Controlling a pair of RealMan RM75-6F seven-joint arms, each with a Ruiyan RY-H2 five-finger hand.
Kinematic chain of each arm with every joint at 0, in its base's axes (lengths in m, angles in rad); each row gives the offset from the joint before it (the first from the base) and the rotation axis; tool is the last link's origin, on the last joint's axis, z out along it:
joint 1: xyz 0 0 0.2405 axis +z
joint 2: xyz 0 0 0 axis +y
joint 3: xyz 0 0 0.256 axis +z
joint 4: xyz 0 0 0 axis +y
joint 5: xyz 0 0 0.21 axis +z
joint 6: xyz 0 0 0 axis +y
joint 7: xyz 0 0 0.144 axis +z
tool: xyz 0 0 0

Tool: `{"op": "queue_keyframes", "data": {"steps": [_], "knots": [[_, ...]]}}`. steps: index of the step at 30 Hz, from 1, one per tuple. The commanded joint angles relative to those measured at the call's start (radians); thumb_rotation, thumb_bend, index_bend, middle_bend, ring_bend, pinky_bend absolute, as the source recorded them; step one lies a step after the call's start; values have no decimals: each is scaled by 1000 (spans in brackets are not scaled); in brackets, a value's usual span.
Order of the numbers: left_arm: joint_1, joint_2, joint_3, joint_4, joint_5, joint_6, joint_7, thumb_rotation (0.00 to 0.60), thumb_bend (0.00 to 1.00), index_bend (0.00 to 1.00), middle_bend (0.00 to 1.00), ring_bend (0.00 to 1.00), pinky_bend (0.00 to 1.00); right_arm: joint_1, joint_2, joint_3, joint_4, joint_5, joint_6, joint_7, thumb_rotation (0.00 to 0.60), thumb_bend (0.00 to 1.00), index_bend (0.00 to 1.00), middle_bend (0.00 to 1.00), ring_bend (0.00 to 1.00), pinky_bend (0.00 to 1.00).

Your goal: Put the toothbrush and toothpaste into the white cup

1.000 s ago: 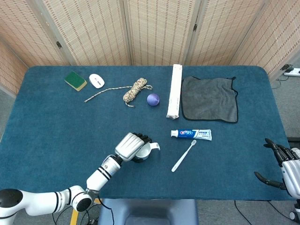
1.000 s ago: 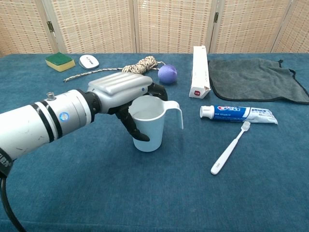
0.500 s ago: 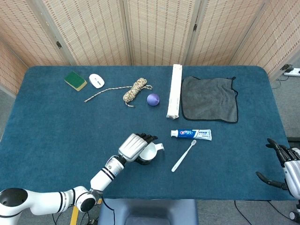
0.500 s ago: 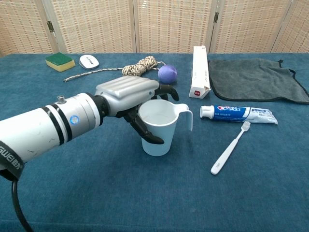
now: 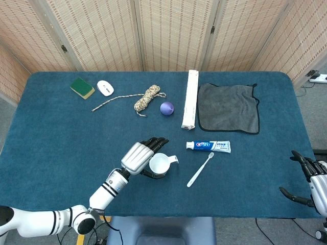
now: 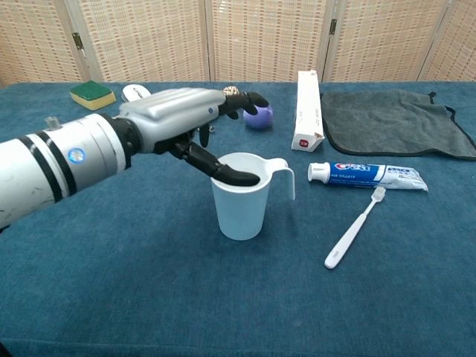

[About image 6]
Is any grey towel with black edge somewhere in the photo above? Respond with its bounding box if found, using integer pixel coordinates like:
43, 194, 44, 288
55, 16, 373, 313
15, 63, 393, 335
320, 90, 476, 161

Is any white computer mouse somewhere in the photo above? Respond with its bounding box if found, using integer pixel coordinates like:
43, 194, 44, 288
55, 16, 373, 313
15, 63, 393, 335
120, 84, 152, 103

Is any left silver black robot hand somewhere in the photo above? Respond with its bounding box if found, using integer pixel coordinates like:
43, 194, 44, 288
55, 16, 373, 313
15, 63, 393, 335
118, 87, 269, 187

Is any blue tablecloth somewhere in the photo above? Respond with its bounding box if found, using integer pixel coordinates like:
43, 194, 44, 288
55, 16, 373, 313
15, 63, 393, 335
0, 80, 476, 357

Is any green yellow sponge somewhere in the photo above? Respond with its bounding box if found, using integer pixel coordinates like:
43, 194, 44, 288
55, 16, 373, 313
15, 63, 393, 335
69, 80, 117, 112

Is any white cup with handle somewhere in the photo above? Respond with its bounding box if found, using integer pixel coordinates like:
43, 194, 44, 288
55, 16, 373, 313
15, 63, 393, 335
210, 152, 297, 242

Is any long white carton box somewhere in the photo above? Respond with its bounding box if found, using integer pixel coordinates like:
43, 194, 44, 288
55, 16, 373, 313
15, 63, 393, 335
291, 69, 326, 152

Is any bamboo folding screen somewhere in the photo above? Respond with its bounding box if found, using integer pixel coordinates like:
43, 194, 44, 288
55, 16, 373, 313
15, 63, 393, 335
0, 0, 476, 89

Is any purple ball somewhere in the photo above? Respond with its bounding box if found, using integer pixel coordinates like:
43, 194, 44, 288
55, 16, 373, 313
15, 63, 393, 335
242, 103, 274, 131

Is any white toothbrush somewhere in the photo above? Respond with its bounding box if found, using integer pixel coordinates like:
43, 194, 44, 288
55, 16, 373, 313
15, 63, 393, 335
324, 185, 387, 270

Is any beige braided rope bundle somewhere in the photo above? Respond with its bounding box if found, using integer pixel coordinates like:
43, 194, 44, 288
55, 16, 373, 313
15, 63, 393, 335
207, 86, 242, 133

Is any blue white toothpaste tube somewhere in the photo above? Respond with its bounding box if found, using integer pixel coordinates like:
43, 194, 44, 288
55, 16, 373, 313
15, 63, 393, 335
307, 161, 429, 193

